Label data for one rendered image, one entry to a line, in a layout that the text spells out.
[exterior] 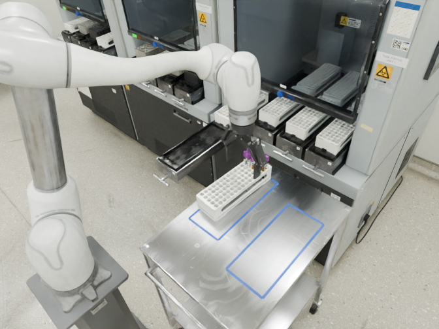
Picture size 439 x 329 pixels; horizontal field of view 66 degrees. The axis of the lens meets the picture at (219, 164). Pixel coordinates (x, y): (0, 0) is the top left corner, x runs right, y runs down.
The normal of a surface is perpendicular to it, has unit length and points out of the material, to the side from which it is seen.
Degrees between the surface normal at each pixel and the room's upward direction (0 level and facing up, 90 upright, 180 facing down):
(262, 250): 0
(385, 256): 0
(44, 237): 5
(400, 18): 90
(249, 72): 77
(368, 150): 90
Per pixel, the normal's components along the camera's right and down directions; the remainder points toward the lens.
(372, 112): -0.68, 0.52
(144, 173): -0.05, -0.73
